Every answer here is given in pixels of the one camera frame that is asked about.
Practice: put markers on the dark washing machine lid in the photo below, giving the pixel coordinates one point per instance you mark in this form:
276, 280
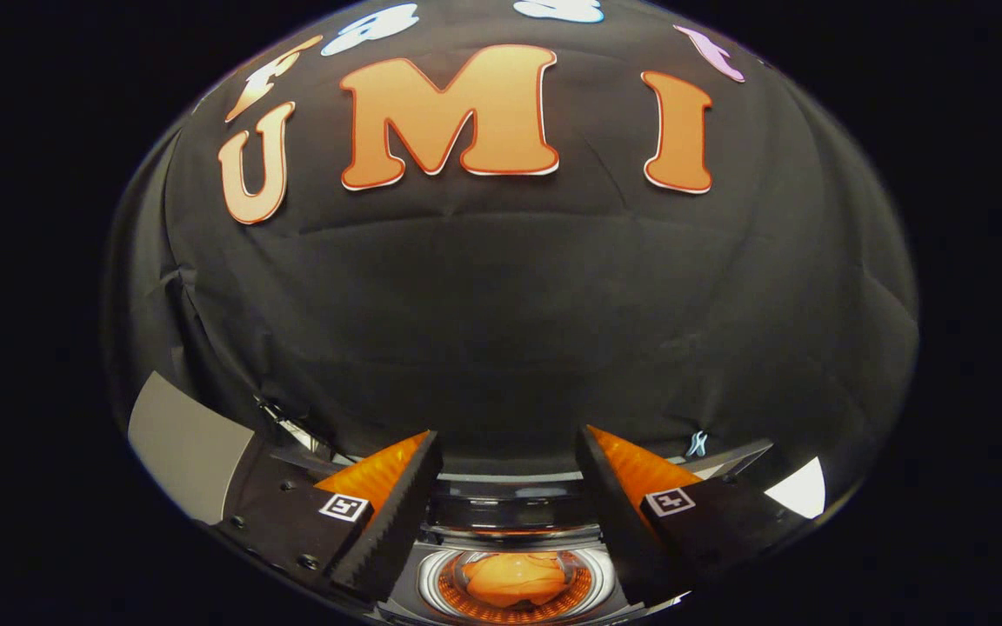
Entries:
510, 509

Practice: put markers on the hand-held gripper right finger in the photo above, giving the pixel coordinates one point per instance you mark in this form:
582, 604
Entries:
610, 513

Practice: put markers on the yellow shirt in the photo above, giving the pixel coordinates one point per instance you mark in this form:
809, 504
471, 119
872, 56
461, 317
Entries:
514, 578

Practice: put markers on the white paper sheet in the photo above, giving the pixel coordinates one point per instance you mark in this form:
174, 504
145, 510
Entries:
801, 491

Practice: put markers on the black backdrop cloth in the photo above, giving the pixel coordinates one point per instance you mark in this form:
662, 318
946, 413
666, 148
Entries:
510, 304

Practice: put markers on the grey table mat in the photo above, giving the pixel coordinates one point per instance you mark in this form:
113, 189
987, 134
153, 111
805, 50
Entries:
188, 443

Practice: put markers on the small grey washing machine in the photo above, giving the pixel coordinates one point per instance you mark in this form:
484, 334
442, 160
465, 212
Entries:
427, 584

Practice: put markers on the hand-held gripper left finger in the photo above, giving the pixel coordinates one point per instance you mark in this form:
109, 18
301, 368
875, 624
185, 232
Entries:
401, 522

